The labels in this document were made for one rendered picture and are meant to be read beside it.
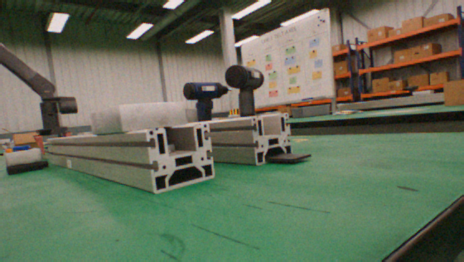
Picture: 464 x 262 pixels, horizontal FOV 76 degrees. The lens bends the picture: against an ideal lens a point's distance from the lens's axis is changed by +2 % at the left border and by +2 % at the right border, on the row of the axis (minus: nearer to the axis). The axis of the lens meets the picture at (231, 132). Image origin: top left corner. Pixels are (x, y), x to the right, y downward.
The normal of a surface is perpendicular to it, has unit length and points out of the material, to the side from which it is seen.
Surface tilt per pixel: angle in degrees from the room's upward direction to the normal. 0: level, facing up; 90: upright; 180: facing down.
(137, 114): 90
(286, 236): 0
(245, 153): 90
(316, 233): 0
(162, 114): 90
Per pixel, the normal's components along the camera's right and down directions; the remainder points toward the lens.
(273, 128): -0.76, 0.12
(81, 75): 0.62, -0.03
